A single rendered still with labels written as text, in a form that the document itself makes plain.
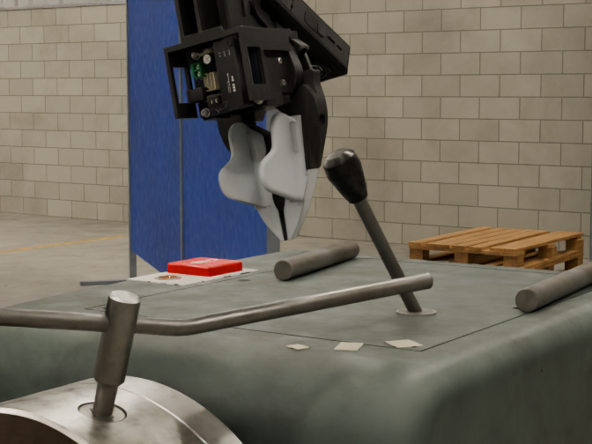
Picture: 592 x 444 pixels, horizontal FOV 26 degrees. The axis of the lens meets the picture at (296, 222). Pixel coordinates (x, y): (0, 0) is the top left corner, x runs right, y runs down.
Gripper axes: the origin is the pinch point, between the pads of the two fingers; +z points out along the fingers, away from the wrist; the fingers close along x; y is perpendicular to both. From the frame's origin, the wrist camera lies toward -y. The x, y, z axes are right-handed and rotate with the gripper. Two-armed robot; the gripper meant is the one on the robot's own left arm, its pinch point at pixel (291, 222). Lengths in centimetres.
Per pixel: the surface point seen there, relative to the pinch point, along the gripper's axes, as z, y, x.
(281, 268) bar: 4.1, -30.6, -23.2
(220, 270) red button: 3.3, -29.9, -30.6
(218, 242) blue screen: -3, -461, -366
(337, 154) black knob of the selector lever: -5.1, -12.9, -3.0
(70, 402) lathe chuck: 9.8, 14.9, -10.6
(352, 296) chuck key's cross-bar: 6.1, 0.3, 4.5
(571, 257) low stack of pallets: 48, -775, -302
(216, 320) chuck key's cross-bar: 5.9, 8.9, -1.5
